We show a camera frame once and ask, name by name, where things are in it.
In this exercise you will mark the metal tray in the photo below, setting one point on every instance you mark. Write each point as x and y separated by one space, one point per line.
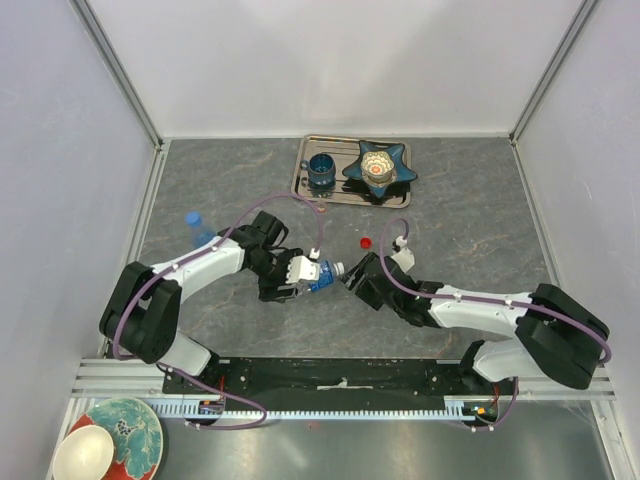
343 190

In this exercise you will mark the red bottle cap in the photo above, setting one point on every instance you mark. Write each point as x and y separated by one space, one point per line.
366 243

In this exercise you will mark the labelled clear water bottle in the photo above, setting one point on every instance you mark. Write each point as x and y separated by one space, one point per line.
327 277

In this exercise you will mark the blue ceramic cup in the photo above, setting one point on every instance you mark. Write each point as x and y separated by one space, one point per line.
320 170

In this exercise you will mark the patterned small bowl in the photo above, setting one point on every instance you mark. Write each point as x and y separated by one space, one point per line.
377 166

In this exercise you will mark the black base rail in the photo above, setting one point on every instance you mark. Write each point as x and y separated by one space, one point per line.
343 385

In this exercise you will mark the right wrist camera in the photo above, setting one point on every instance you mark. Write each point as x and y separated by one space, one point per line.
404 252

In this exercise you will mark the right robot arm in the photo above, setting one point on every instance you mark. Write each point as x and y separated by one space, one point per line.
545 332

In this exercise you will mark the blue star-shaped plate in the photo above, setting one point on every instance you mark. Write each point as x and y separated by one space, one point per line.
403 174

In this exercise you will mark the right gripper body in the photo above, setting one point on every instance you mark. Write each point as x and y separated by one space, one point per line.
367 293

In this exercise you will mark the white bowl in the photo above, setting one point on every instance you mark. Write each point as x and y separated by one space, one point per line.
87 453

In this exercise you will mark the white bottle cap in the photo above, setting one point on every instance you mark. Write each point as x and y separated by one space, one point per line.
341 269

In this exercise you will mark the blue bottle cap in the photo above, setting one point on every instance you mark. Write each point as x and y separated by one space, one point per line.
193 219

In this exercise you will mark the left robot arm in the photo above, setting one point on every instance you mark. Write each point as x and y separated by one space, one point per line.
142 312

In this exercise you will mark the red floral plate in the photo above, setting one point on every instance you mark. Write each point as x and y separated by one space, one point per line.
137 434

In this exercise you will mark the blue tinted plastic bottle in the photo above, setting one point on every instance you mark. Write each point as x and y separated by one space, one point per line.
201 235

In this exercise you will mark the white cable duct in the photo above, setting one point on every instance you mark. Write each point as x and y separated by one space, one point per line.
450 409

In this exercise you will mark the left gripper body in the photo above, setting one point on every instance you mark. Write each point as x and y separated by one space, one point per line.
272 275

